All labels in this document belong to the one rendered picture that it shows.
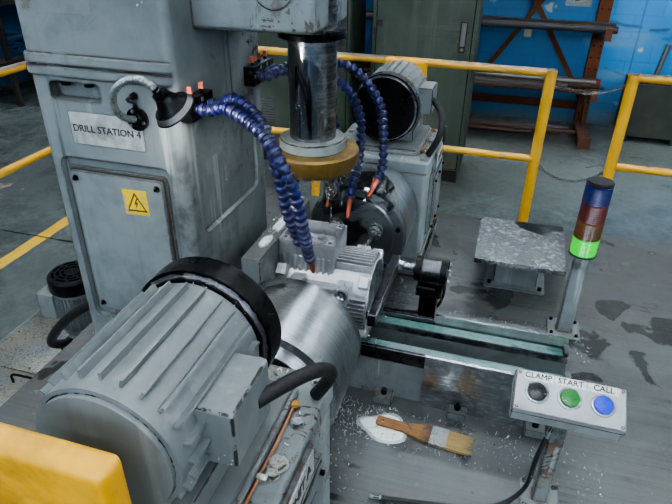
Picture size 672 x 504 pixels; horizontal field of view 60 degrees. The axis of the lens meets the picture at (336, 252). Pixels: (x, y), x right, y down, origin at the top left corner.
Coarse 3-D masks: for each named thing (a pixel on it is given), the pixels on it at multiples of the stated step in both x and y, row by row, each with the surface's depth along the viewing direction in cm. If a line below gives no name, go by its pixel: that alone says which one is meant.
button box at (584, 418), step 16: (512, 384) 100; (528, 384) 95; (544, 384) 94; (560, 384) 94; (576, 384) 94; (592, 384) 94; (512, 400) 95; (528, 400) 94; (544, 400) 93; (560, 400) 93; (592, 400) 92; (624, 400) 92; (512, 416) 96; (528, 416) 94; (544, 416) 93; (560, 416) 92; (576, 416) 91; (592, 416) 91; (608, 416) 90; (624, 416) 90; (592, 432) 93; (608, 432) 91; (624, 432) 89
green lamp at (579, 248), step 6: (576, 240) 137; (570, 246) 141; (576, 246) 138; (582, 246) 137; (588, 246) 136; (594, 246) 136; (576, 252) 138; (582, 252) 137; (588, 252) 137; (594, 252) 137
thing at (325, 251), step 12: (312, 228) 129; (324, 228) 128; (336, 228) 125; (288, 240) 121; (312, 240) 124; (324, 240) 124; (336, 240) 120; (288, 252) 122; (300, 252) 121; (324, 252) 120; (336, 252) 121; (288, 264) 123; (300, 264) 122; (324, 264) 121
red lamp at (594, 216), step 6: (582, 204) 134; (582, 210) 134; (588, 210) 132; (594, 210) 132; (600, 210) 131; (606, 210) 132; (582, 216) 134; (588, 216) 133; (594, 216) 132; (600, 216) 132; (588, 222) 134; (594, 222) 133; (600, 222) 133
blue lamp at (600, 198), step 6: (588, 186) 131; (588, 192) 131; (594, 192) 130; (600, 192) 129; (606, 192) 129; (612, 192) 130; (582, 198) 134; (588, 198) 132; (594, 198) 131; (600, 198) 130; (606, 198) 130; (588, 204) 132; (594, 204) 131; (600, 204) 131; (606, 204) 131
